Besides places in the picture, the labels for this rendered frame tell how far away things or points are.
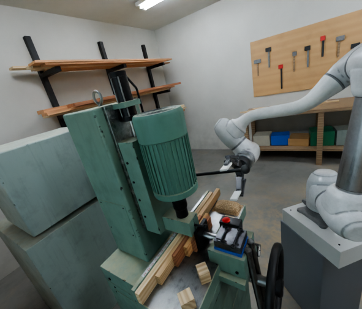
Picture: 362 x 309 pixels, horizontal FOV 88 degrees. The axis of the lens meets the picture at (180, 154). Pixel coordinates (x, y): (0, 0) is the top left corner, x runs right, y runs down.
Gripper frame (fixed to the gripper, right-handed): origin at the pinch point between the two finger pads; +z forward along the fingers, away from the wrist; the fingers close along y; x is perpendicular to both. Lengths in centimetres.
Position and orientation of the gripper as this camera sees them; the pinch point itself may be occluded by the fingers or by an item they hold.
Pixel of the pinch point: (229, 184)
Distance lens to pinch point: 80.4
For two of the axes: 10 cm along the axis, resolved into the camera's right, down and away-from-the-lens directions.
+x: 7.8, -1.5, -6.1
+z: -5.2, 3.9, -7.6
